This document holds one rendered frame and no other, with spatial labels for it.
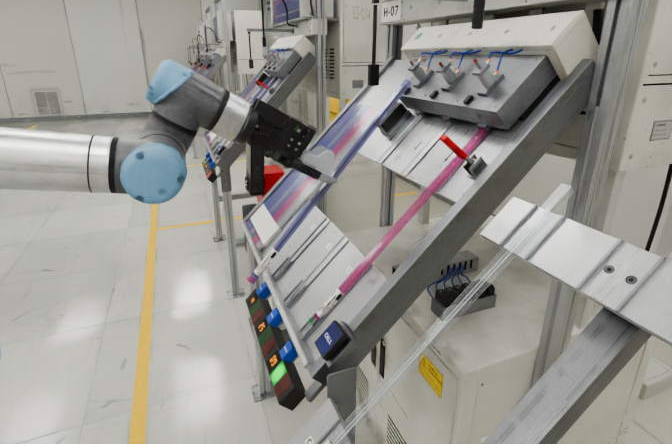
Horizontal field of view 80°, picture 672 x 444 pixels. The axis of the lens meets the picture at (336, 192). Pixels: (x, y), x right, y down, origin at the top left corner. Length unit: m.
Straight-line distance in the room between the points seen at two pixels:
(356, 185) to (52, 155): 1.84
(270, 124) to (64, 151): 0.32
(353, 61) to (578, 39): 1.45
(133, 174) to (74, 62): 8.92
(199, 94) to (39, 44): 8.91
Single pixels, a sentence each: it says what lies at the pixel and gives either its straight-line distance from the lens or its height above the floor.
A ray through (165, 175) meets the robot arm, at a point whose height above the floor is 1.08.
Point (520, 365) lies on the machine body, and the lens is 1.02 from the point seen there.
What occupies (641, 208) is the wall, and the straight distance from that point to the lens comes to 2.53.
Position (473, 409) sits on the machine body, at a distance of 1.01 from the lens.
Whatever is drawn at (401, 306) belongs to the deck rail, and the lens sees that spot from 0.72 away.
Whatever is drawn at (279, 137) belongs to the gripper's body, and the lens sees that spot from 0.71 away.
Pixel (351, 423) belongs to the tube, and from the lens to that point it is 0.55.
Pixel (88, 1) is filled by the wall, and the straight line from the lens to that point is 9.44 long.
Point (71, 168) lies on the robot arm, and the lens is 0.58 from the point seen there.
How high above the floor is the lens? 1.22
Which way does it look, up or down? 19 degrees down
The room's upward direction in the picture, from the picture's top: straight up
